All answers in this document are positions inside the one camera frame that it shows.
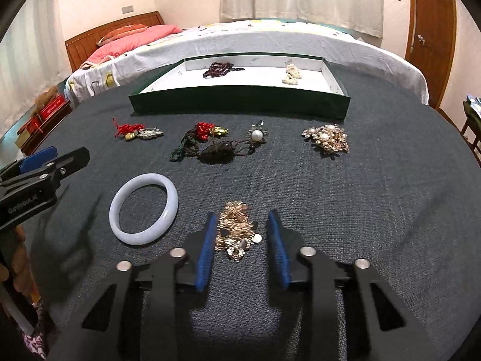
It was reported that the brown teddy bear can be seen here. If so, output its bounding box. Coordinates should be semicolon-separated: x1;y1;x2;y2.
30;86;60;115

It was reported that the pale jade bangle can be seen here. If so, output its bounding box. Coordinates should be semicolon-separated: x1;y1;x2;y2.
109;173;179;247

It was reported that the dark red bead necklace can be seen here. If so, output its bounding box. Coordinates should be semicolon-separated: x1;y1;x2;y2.
203;62;245;79

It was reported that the cream pearl necklace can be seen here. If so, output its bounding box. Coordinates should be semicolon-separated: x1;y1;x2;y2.
282;62;301;84

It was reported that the white shallow tray box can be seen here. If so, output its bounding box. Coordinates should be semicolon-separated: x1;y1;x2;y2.
128;53;351;122

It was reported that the red knotted cord charm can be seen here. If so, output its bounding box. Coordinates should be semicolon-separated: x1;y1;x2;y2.
112;117;139;141
195;122;229;144

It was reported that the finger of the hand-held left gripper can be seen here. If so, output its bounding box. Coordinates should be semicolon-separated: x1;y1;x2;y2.
0;146;58;181
8;147;91;192

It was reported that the gold chain jewelry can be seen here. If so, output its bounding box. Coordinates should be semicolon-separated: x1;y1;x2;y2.
214;200;263;263

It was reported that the wooden chair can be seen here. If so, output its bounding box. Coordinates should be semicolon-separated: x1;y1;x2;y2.
460;96;481;151

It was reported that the red box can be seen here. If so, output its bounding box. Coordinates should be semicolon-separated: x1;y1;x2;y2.
38;95;72;121

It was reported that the wooden headboard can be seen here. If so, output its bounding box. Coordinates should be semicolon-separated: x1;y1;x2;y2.
65;12;166;74

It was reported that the wooden door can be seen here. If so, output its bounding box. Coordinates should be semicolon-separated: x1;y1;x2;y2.
405;0;457;110

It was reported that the gold pearl brooch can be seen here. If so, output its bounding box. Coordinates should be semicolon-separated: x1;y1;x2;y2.
302;124;350;155

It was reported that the person's left hand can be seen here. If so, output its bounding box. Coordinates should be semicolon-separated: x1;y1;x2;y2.
0;226;30;301

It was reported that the pearl ring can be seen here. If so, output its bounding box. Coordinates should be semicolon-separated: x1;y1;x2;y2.
247;119;267;144

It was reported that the person's floral clothing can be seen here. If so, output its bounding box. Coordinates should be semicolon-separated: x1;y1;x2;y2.
20;301;49;361

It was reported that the orange patterned pillow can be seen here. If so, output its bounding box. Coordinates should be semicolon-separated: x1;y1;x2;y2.
97;23;148;47

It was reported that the wooden nightstand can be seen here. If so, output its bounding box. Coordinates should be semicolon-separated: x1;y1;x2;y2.
15;101;76;156

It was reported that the dark carved pendant with cord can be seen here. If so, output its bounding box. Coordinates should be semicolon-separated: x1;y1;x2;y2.
197;139;260;164

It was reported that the green braided cord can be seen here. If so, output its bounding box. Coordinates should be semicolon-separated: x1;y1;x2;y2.
170;130;201;162

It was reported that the pink pillow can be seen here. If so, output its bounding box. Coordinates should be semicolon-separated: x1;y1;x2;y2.
86;25;183;64

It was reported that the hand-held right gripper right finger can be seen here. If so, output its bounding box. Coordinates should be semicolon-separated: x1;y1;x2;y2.
265;208;433;361

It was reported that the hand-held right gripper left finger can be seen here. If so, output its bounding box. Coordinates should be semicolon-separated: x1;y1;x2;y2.
49;211;219;361

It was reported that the bed with patterned sheet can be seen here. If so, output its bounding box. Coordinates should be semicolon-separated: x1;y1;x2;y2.
64;19;430;106

